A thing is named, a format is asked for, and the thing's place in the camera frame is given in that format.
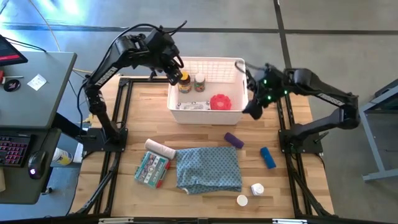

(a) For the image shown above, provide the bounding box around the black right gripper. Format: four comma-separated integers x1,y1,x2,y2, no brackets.
242,63,292,121

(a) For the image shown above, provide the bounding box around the brown bottle yellow lid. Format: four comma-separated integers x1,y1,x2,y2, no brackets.
177,71,192,95

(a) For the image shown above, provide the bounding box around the white pill bottle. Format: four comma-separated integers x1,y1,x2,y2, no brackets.
250,182,266,197

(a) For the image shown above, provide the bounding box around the blue bandage roll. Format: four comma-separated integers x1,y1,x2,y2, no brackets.
259,146,277,170

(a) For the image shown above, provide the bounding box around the yellow white canister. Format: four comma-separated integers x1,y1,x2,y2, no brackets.
52,147,74,167

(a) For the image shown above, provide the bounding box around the white paper note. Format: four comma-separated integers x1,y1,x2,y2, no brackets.
26,73,48,91

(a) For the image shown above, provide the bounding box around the black monitor cable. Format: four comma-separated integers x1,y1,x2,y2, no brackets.
2,36,47,53

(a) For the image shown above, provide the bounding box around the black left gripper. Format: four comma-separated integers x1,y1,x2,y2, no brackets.
144,28,185,87

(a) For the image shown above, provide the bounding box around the beige bandage roll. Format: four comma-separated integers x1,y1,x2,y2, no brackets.
144,138,177,161

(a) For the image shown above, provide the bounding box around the white patterned pouch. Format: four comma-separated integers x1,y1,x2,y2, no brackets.
175,100,212,111

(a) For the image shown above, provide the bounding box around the grey desk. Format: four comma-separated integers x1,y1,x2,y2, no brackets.
0,51,78,205

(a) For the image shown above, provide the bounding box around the pink round pill organizer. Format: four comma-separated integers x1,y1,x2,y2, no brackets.
209,93,233,111

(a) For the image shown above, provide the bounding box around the purple bandage roll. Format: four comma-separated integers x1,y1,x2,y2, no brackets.
223,131,246,150

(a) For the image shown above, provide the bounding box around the black monitor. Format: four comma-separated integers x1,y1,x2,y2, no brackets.
0,34,29,67

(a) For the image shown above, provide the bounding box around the yellow cable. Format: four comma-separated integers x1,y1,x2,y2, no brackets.
28,0,94,122

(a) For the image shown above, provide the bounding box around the gummy bottle white lid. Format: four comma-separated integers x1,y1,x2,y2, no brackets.
193,73,206,93

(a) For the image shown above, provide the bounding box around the black round coaster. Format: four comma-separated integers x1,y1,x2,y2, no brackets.
2,78,22,93

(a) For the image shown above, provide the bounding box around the black computer mouse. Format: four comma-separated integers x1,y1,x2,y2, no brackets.
27,150,48,180

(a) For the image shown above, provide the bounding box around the green first aid kit box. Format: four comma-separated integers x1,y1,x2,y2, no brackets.
134,150,172,190

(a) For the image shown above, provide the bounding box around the white plastic basket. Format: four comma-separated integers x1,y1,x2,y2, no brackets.
167,56,250,126

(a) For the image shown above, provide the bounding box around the silver bracket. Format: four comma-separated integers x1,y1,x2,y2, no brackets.
98,217,135,224
272,218,309,224

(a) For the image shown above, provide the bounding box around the blue patterned cloth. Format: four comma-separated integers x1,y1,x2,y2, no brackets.
175,146,243,195

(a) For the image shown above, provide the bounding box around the grey metal table frame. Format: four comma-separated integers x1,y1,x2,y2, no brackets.
343,77,398,183

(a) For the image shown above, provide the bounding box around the black backlit keyboard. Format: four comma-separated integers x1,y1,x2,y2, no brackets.
0,134,32,169

